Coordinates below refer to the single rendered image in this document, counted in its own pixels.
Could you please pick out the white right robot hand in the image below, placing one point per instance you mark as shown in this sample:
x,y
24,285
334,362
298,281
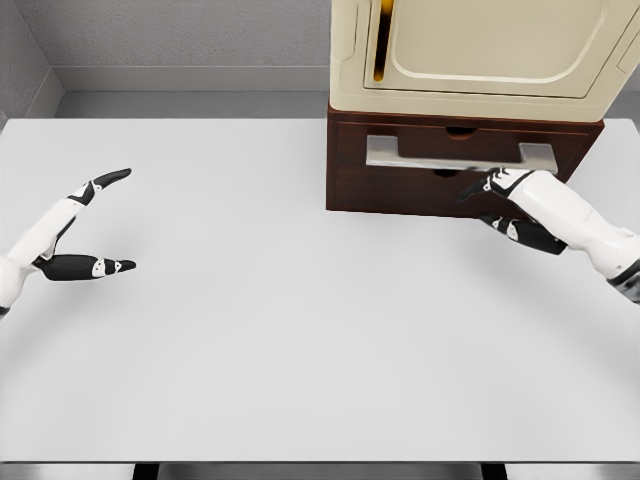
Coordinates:
x,y
550,205

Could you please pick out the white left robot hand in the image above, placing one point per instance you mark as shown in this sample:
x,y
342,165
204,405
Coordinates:
x,y
40,230

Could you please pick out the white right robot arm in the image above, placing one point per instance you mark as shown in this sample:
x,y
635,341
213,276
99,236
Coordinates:
x,y
617,250

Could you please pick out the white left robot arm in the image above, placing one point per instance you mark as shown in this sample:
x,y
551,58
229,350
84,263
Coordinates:
x,y
6,290

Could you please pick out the brown wooden cabinet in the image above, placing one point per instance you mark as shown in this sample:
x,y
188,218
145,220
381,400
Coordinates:
x,y
350,190

